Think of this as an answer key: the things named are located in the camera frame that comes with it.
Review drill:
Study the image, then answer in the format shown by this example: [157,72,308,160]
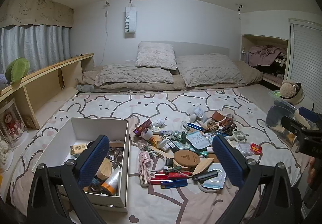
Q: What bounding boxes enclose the bunny printed blanket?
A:
[10,88,312,224]

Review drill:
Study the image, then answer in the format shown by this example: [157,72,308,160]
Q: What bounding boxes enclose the beige duvet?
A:
[75,60,263,93]

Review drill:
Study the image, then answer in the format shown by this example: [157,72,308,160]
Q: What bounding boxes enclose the beige bear plush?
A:
[279,79,305,107]

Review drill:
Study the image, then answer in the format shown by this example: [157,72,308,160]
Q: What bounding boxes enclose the clear plastic box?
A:
[238,142,253,156]

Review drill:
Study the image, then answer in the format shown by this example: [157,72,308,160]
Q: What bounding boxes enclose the blue tube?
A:
[160,179,189,189]

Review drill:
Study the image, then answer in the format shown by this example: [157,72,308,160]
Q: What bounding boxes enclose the white blue medicine sachet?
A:
[202,169,227,189]

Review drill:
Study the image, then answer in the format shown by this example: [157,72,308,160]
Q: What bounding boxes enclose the large white medicine sachet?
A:
[187,131,211,150]

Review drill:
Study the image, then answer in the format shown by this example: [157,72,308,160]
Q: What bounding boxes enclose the thin white hoop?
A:
[147,151,168,172]

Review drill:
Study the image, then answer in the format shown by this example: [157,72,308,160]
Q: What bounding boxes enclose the white cardboard box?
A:
[32,117,130,214]

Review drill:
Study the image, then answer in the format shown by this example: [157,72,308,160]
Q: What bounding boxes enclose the fluffy square pillow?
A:
[135,41,178,71]

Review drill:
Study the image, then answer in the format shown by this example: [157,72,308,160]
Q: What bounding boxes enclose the printed tape ring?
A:
[196,180,220,193]

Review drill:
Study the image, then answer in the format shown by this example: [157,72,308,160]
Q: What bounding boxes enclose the white louvered door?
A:
[284,18,322,111]

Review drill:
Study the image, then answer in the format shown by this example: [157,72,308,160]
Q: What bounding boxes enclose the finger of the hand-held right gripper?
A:
[298,106,322,129]
[281,115,312,137]

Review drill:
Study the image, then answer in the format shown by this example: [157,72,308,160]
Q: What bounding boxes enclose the wooden bedside shelf unit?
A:
[0,53,95,130]

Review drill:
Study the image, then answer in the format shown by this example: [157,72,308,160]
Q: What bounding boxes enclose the person's right hand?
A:
[308,157,322,185]

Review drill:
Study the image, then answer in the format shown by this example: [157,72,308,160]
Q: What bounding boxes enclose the black charger box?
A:
[168,140,181,153]

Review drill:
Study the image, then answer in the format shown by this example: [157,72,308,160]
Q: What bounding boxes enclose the green plush toy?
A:
[5,57,31,83]

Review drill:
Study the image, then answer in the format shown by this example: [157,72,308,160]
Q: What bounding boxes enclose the clear storage bin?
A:
[265,89,322,152]

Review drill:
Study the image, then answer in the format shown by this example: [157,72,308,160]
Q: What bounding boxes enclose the wooden wall niche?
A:
[241,34,290,88]

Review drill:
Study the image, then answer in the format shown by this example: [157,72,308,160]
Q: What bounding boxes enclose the small yellow box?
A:
[70,145,87,156]

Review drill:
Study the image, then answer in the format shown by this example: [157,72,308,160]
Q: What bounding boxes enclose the red paper packet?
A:
[251,143,263,156]

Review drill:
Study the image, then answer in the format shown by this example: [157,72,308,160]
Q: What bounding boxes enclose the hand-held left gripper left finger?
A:
[26,135,110,224]

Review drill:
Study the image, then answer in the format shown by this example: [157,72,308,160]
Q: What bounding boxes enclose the black cylinder lighter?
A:
[192,170,218,181]

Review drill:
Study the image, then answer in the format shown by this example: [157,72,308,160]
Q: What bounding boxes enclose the bundle of green pegs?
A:
[167,130,187,142]

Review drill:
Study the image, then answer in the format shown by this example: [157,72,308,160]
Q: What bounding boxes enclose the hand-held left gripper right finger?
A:
[213,135,301,224]

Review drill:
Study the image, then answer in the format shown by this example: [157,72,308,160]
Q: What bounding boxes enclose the doll in clear case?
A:
[0,99,27,149]

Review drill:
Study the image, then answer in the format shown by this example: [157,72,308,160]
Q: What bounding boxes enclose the grey blue curtain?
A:
[0,24,71,73]

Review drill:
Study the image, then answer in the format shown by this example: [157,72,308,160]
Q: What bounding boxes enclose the black hair claw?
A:
[221,123,238,135]

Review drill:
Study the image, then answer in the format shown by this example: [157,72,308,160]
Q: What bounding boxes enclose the dark red holographic box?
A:
[133,120,153,135]

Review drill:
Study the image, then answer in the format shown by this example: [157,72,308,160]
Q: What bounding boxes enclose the purple plush toy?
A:
[0,73,12,91]

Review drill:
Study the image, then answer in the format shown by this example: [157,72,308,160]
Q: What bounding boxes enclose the pink scissors with comb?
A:
[137,161,151,187]

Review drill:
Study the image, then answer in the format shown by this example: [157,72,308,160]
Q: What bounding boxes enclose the brown leather wallet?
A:
[211,111,227,122]

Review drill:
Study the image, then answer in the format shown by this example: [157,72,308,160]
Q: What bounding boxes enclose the white tape roll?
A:
[141,128,154,140]

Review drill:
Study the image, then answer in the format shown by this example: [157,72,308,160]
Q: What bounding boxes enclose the beige knit pillow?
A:
[94,64,174,87]
[176,53,243,87]

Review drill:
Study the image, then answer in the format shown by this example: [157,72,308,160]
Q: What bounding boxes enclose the beige printed curtain valance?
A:
[0,0,75,29]

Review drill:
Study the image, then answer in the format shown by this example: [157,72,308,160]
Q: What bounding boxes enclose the hanging white paper bag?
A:
[124,0,138,38]

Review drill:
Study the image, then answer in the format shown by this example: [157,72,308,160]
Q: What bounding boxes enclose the teal foil tube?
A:
[189,147,209,156]

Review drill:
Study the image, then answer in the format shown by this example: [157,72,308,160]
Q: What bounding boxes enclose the white handheld fan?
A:
[231,128,248,142]

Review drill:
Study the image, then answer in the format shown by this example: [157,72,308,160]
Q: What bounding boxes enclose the blue metallic pen case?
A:
[186,123,206,133]

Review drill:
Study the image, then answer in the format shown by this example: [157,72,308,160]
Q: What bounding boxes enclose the clear plastic bag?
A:
[194,106,207,120]

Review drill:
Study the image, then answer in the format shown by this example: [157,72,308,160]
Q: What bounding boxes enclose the pile of clothes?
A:
[245,44,288,77]

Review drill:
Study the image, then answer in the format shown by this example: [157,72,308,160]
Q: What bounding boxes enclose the orange capped tube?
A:
[101,167,122,196]

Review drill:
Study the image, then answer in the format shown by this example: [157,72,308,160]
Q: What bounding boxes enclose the wooden leaf shaped piece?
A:
[192,157,215,175]
[97,157,112,180]

